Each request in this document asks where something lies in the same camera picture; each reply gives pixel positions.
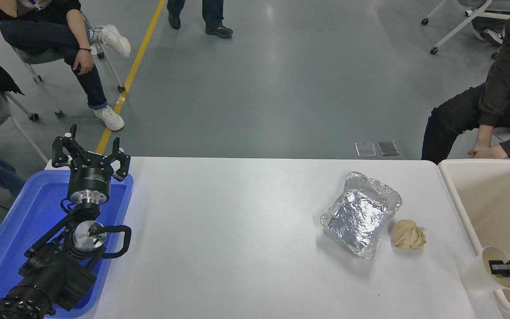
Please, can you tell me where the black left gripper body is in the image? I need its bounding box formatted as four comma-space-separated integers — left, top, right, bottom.
67, 159, 113, 195

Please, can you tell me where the white paper cup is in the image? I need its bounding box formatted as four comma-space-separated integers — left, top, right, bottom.
460, 246, 510, 292

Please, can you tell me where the person's hand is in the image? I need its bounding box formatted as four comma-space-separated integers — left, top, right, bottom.
73, 50, 95, 75

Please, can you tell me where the person's right hand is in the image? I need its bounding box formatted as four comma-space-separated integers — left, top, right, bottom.
467, 141, 497, 159

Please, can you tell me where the large pale bin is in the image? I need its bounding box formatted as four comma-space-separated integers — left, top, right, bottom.
438, 159, 510, 318

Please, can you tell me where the blue plastic tray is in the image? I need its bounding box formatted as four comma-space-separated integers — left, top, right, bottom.
0, 170, 134, 319

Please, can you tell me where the crumpled tan paper ball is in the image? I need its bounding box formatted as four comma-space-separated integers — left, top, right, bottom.
391, 219, 427, 250

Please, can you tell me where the silver foil tray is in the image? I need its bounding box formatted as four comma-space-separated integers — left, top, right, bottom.
320, 171, 402, 260

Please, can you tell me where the metal floor plate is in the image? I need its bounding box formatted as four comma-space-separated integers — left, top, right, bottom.
377, 141, 400, 156
355, 142, 377, 157

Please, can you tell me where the white frame wheeled chair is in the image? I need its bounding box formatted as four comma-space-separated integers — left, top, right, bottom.
421, 0, 510, 60

